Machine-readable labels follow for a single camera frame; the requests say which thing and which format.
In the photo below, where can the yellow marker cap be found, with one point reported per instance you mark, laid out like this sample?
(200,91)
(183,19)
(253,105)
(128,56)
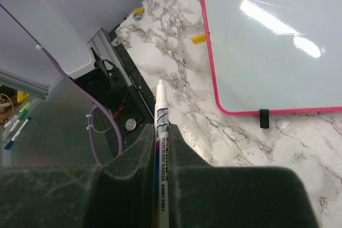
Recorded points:
(198,38)

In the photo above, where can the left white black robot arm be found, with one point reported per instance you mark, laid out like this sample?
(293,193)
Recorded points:
(91,65)

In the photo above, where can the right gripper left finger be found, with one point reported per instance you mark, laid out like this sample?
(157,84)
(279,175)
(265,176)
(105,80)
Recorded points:
(118,194)

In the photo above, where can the pink framed whiteboard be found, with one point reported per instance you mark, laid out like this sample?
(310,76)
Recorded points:
(274,56)

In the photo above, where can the white yellow whiteboard marker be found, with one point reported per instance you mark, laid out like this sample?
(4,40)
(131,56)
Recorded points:
(161,129)

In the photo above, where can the green capped marker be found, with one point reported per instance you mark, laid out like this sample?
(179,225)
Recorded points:
(10,125)

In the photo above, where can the yellow clamp with bolt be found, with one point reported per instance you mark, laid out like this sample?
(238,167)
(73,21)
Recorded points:
(138,13)

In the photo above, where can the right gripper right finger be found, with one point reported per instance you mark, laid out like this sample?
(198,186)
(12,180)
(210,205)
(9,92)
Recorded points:
(204,196)

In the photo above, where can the blue capped marker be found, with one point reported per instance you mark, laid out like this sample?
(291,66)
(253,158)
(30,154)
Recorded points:
(16,135)

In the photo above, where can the aluminium rail frame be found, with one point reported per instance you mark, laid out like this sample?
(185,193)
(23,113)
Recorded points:
(41,77)

